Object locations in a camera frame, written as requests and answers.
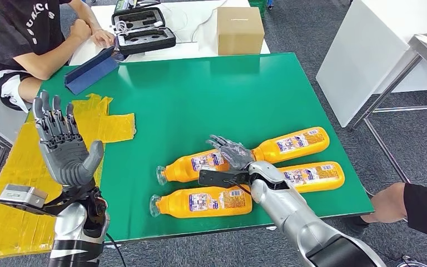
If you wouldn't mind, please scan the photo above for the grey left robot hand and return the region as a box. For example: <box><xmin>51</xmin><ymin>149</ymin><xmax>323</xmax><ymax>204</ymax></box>
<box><xmin>32</xmin><ymin>90</ymin><xmax>105</xmax><ymax>187</ymax></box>

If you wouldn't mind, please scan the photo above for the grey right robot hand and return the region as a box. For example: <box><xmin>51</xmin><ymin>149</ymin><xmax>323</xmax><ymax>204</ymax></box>
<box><xmin>206</xmin><ymin>135</ymin><xmax>255</xmax><ymax>171</ymax></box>

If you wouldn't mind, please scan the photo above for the orange detergent bottle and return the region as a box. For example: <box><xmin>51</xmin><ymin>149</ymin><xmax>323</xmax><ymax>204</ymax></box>
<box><xmin>149</xmin><ymin>185</ymin><xmax>254</xmax><ymax>219</ymax></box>
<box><xmin>251</xmin><ymin>126</ymin><xmax>331</xmax><ymax>165</ymax></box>
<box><xmin>277</xmin><ymin>161</ymin><xmax>346</xmax><ymax>194</ymax></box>
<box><xmin>156</xmin><ymin>149</ymin><xmax>234</xmax><ymax>186</ymax></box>

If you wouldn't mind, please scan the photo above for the yellow plastic sheet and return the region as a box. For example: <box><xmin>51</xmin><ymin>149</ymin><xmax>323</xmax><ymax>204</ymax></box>
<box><xmin>0</xmin><ymin>93</ymin><xmax>137</xmax><ymax>260</ymax></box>

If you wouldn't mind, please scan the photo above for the blue tablet case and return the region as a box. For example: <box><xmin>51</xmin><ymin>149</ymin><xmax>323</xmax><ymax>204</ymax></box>
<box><xmin>64</xmin><ymin>45</ymin><xmax>120</xmax><ymax>96</ymax></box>

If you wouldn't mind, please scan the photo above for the cardboard box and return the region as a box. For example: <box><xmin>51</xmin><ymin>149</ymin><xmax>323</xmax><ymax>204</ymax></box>
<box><xmin>216</xmin><ymin>6</ymin><xmax>265</xmax><ymax>56</ymax></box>

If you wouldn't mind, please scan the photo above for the black foam-lined case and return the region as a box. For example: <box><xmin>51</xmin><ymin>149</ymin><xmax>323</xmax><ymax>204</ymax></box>
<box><xmin>111</xmin><ymin>6</ymin><xmax>177</xmax><ymax>57</ymax></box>

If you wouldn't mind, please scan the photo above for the white table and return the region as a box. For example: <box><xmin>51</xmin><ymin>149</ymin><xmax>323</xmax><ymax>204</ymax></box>
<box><xmin>68</xmin><ymin>0</ymin><xmax>271</xmax><ymax>67</ymax></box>

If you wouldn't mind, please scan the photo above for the green plastic crate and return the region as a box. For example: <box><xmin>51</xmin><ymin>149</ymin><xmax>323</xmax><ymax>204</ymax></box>
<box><xmin>248</xmin><ymin>0</ymin><xmax>269</xmax><ymax>18</ymax></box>

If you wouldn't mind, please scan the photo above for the white panel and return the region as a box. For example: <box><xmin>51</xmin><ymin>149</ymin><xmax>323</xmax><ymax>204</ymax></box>
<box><xmin>316</xmin><ymin>0</ymin><xmax>427</xmax><ymax>128</ymax></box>

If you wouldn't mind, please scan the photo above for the green printed package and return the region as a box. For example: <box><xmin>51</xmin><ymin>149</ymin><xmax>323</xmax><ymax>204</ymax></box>
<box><xmin>113</xmin><ymin>0</ymin><xmax>161</xmax><ymax>13</ymax></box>

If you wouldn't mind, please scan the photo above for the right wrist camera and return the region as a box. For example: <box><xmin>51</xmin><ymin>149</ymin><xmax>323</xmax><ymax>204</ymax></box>
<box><xmin>198</xmin><ymin>169</ymin><xmax>253</xmax><ymax>189</ymax></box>

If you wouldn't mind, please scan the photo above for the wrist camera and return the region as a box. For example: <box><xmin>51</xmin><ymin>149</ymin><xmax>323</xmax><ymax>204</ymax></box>
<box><xmin>0</xmin><ymin>183</ymin><xmax>52</xmax><ymax>216</ymax></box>
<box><xmin>198</xmin><ymin>169</ymin><xmax>253</xmax><ymax>189</ymax></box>

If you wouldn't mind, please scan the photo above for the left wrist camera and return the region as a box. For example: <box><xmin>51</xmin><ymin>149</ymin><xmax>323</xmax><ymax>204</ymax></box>
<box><xmin>0</xmin><ymin>183</ymin><xmax>52</xmax><ymax>216</ymax></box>

